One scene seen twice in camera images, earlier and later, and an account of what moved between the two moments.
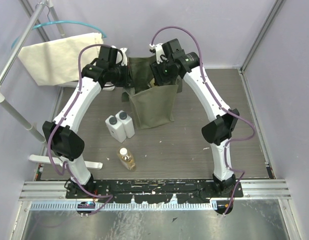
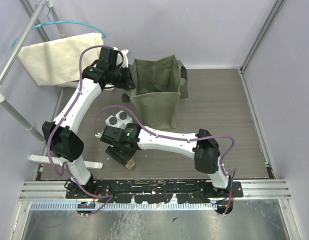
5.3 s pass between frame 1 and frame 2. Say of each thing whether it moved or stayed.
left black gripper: stayed
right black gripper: moved
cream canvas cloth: stayed
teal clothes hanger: stayed
